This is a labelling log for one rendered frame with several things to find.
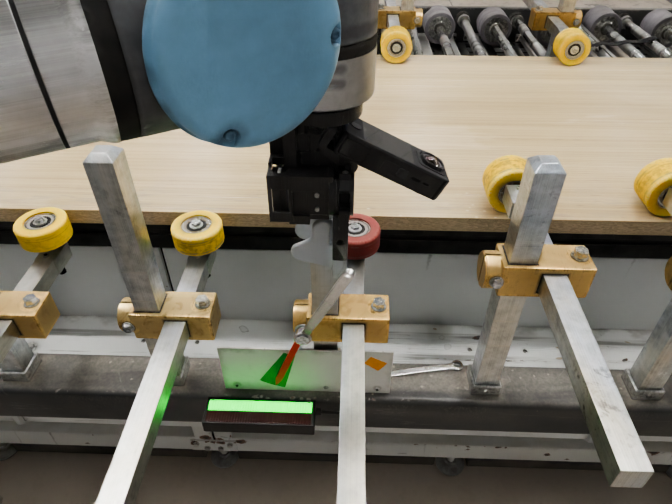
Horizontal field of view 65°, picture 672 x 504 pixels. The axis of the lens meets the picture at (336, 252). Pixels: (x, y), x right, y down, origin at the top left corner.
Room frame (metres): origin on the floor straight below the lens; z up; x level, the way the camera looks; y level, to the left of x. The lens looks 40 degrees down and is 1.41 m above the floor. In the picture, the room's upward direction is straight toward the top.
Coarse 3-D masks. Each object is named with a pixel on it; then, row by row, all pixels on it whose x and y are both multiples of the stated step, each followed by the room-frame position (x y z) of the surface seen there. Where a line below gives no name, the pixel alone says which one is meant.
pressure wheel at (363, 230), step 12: (360, 216) 0.68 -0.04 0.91; (348, 228) 0.65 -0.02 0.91; (360, 228) 0.65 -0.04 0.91; (372, 228) 0.65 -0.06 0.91; (348, 240) 0.62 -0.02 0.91; (360, 240) 0.62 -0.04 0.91; (372, 240) 0.62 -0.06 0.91; (348, 252) 0.61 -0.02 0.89; (360, 252) 0.61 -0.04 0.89; (372, 252) 0.62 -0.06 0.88
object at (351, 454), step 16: (352, 288) 0.56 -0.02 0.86; (352, 336) 0.47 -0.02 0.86; (352, 352) 0.44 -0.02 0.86; (352, 368) 0.42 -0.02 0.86; (352, 384) 0.39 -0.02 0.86; (352, 400) 0.37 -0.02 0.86; (352, 416) 0.35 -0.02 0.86; (352, 432) 0.33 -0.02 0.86; (352, 448) 0.31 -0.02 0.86; (352, 464) 0.29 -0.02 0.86; (352, 480) 0.27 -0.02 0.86; (352, 496) 0.25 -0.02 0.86
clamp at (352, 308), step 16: (304, 304) 0.52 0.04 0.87; (352, 304) 0.52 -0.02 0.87; (368, 304) 0.52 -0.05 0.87; (304, 320) 0.50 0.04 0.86; (336, 320) 0.49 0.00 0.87; (352, 320) 0.49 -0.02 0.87; (368, 320) 0.49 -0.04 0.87; (384, 320) 0.49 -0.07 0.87; (320, 336) 0.50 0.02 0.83; (336, 336) 0.49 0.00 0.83; (368, 336) 0.49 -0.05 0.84; (384, 336) 0.49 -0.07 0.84
